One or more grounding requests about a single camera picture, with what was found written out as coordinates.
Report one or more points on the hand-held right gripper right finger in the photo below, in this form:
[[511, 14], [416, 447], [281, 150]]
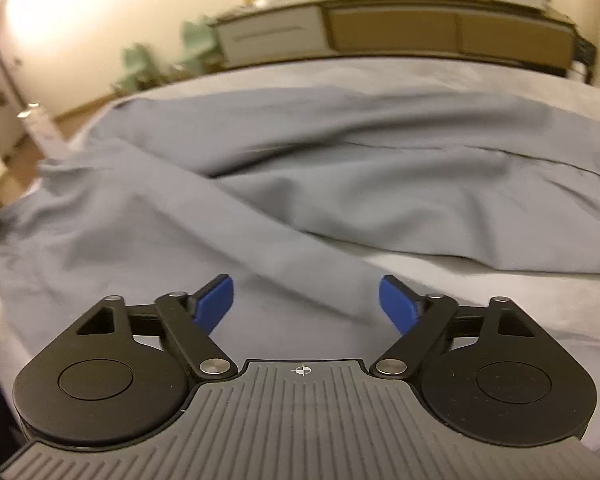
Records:
[[397, 305]]

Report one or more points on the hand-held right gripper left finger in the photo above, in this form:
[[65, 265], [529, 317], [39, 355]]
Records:
[[215, 305]]

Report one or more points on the blue-grey garment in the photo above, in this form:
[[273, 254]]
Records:
[[300, 185]]

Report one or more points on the small green stool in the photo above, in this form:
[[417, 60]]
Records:
[[135, 67]]

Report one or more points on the grey television cabinet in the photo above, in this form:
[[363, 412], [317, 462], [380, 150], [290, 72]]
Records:
[[390, 30]]

